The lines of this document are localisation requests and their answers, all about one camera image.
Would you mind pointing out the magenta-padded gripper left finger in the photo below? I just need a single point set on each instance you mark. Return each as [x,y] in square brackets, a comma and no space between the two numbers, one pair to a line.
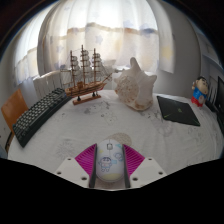
[86,160]

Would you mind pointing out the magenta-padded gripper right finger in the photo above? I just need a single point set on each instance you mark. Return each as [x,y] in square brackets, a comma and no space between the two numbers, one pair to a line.
[134,160]

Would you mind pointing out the white cartoon-print computer mouse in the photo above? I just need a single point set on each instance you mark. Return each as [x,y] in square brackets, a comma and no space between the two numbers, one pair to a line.
[110,163]

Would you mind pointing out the black mouse pad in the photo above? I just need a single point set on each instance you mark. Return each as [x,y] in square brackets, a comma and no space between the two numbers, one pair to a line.
[178,110]

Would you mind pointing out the white printed tablecloth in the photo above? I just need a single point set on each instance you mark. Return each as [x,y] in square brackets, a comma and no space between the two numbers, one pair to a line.
[100,120]

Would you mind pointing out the black keyboard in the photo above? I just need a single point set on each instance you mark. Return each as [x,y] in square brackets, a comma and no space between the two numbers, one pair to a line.
[38,115]

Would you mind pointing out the wooden model sailing ship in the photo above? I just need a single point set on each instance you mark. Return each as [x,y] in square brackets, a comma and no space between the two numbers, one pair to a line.
[83,89]

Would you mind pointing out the large white conch shell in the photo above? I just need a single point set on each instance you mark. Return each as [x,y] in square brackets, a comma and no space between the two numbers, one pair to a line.
[136,86]

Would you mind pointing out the white radiator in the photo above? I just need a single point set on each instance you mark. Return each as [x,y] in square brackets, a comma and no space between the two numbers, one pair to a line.
[46,82]

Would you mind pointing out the brown wooden chair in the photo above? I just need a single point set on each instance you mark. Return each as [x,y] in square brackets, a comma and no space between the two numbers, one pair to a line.
[13,109]

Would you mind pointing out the cartoon boy figurine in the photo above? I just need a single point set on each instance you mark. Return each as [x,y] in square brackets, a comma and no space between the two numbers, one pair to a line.
[199,93]

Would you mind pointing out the black monitor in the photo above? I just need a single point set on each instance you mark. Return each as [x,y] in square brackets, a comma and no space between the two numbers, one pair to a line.
[220,96]

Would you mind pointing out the sheer white star-print curtain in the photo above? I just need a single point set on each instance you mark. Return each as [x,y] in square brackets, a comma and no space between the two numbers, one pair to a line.
[106,30]

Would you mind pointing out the white wall shelf unit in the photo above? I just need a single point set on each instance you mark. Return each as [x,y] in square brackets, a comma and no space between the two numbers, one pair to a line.
[213,56]

